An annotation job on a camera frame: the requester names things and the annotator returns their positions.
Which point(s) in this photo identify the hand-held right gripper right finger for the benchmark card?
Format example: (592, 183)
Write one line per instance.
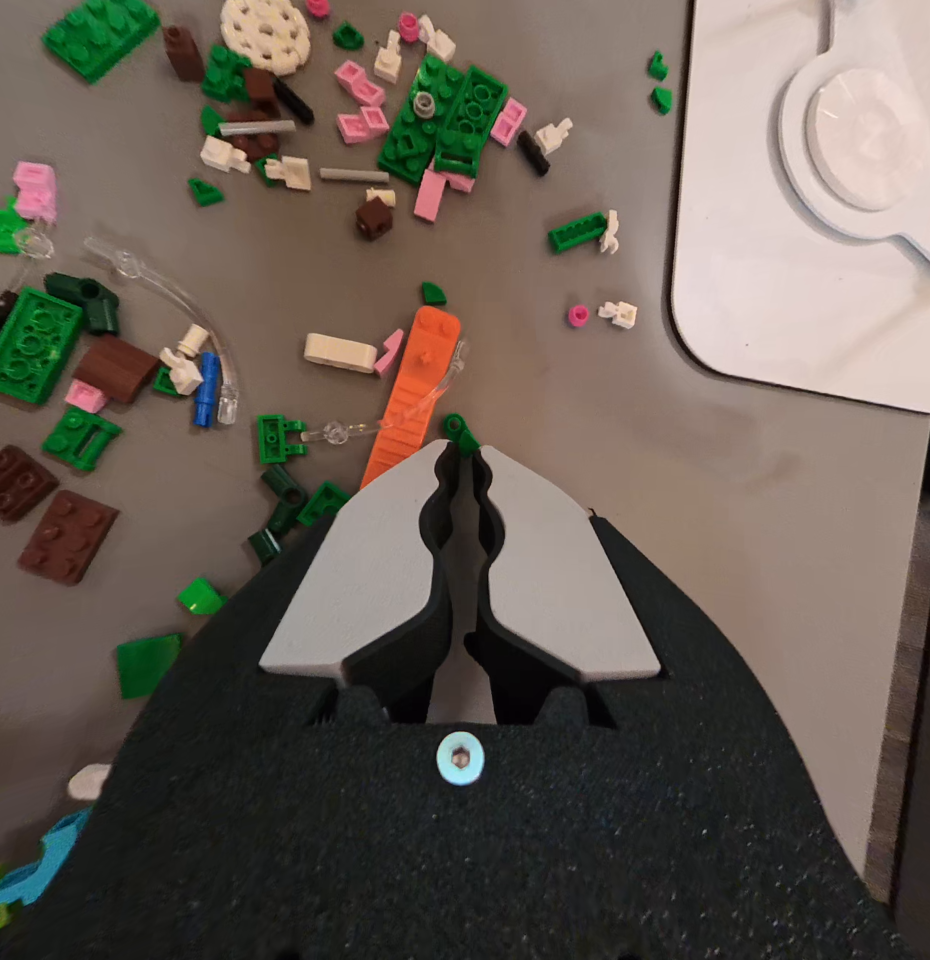
(562, 585)

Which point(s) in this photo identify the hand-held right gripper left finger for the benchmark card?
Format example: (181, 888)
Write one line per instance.
(345, 585)

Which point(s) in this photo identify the green curved slope lego piece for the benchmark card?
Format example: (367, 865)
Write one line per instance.
(201, 596)

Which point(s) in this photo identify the small green lego stem piece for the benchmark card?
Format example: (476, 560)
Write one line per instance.
(456, 427)

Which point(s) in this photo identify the small green lego plate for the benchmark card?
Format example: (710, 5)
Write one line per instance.
(324, 504)

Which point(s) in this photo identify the transparent lego bar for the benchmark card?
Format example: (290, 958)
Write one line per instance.
(333, 433)

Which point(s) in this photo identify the green lego clip plate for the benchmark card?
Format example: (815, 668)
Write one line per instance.
(274, 437)

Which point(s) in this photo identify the transparent curved lego tube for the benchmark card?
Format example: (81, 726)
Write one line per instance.
(227, 409)

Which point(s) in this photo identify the green wedge slope lego piece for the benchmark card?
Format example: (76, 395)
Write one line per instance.
(146, 666)

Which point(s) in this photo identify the cream lego tile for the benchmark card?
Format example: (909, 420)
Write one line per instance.
(337, 351)

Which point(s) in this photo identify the small pink lego slope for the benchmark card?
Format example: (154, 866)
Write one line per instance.
(390, 352)

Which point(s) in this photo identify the orange lego brick separator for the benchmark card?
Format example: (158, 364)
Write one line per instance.
(423, 360)

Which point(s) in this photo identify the blue lego pin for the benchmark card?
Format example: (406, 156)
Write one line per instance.
(207, 390)

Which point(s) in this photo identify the white lego clip piece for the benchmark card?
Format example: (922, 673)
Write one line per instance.
(184, 371)

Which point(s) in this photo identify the brown curved lego slope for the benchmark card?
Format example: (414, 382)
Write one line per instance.
(116, 367)

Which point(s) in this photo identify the white rounded lego piece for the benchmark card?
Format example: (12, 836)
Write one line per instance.
(88, 781)

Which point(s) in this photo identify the narrow green lego plate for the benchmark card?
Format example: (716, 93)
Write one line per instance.
(577, 232)

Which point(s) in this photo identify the small brown lego cube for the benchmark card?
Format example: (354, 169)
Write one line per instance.
(373, 219)

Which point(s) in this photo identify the large dark green lego connector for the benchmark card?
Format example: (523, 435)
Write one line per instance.
(90, 300)

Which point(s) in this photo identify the large green ringed lego plate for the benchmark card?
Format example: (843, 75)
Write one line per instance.
(31, 346)

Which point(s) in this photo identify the long pink lego plate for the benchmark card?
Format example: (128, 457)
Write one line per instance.
(429, 195)

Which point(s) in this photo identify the grey lego bar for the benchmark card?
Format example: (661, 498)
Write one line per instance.
(352, 175)
(256, 127)

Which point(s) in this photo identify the pile of colourful lego pieces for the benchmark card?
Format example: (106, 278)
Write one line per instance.
(37, 862)

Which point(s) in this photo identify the black lego piece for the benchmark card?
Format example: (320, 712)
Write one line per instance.
(534, 154)
(294, 101)

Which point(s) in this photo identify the green lego plate assembly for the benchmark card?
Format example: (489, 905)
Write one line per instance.
(442, 120)

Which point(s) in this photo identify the pink lego brick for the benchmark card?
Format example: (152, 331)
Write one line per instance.
(36, 191)

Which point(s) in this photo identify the scatter of small lego pieces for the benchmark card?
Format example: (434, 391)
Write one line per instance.
(357, 80)

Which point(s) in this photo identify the green stacked lego bricks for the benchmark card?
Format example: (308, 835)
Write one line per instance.
(225, 75)

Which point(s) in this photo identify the tall brown lego brick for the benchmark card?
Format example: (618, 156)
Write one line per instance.
(184, 52)

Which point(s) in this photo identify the cream round lego plate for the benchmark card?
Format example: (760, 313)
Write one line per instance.
(264, 34)

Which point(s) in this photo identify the green two-by-four lego plate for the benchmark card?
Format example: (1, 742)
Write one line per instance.
(97, 34)

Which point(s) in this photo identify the white book stand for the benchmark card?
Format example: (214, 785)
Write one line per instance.
(772, 262)

